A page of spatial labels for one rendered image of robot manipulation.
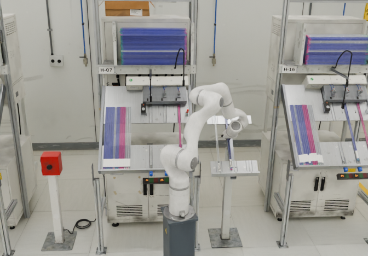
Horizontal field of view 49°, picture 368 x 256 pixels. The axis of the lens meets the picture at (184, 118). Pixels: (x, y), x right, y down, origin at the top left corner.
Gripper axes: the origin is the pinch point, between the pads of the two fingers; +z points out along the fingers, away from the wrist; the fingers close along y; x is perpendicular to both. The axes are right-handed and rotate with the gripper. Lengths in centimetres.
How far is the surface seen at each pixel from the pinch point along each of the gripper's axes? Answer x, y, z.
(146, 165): 19, 61, 4
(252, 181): 14, -46, 133
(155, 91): -40, 53, 7
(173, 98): -33, 39, 6
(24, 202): 35, 169, 78
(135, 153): 10, 69, 5
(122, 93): -41, 79, 13
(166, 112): -24, 45, 11
